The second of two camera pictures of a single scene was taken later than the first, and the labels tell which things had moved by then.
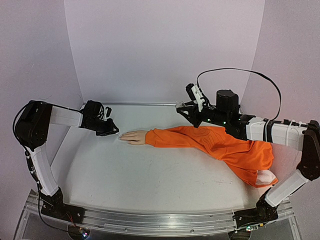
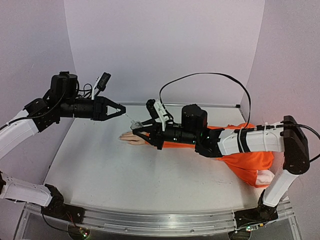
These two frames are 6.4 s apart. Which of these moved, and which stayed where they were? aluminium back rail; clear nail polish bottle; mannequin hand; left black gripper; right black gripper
Moved: left black gripper; right black gripper; clear nail polish bottle
Stayed: aluminium back rail; mannequin hand
